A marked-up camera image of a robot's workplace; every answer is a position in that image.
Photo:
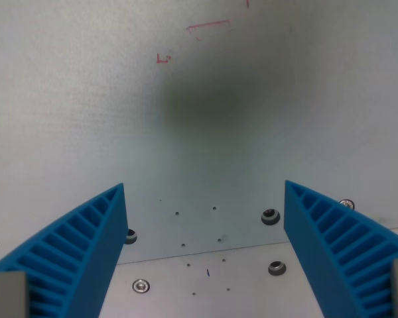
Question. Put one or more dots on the countersunk metal table screw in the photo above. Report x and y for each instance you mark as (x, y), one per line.
(141, 286)
(348, 203)

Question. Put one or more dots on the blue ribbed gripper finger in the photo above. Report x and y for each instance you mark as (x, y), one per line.
(315, 251)
(96, 251)

